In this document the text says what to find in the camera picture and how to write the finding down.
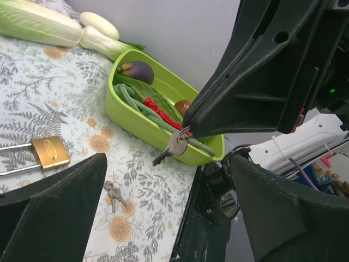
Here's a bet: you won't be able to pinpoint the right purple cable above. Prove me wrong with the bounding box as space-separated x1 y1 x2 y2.
231 143 320 192

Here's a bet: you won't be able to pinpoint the red chili pepper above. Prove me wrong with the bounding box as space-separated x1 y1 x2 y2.
143 97 182 130

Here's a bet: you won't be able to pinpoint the floral table mat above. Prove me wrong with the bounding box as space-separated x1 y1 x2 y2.
1 37 195 261

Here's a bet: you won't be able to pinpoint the brown mushroom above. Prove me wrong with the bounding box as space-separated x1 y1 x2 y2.
174 99 192 117

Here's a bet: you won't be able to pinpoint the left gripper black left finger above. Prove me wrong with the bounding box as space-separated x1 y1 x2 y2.
1 153 107 262

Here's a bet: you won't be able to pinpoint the green plastic basket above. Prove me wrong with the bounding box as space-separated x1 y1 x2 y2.
104 49 225 166

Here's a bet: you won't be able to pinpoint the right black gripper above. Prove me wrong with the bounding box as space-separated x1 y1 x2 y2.
280 0 349 134

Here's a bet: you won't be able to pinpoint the silver key bunch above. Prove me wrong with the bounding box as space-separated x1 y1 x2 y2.
103 181 129 213

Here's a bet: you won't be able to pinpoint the green white napa cabbage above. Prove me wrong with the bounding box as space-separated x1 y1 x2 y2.
1 1 82 47

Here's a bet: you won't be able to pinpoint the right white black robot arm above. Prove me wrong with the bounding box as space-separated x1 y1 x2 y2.
183 1 348 173

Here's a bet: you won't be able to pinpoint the purple eggplant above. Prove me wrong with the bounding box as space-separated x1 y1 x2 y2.
116 61 154 85

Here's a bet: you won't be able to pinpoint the black aluminium base frame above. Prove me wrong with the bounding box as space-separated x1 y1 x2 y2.
170 152 240 261

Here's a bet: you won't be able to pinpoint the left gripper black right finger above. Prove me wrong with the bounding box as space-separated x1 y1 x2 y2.
230 156 348 261

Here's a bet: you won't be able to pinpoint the small silver key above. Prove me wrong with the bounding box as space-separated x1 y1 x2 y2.
152 126 191 166

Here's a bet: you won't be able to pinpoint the large brass padlock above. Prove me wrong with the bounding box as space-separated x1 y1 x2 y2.
1 135 70 176

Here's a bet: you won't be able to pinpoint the white radish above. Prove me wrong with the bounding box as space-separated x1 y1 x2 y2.
80 11 120 40

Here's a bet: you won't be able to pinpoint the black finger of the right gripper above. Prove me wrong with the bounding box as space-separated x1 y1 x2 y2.
183 1 328 138

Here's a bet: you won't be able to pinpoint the green long beans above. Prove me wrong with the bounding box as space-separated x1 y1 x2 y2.
113 84 215 156

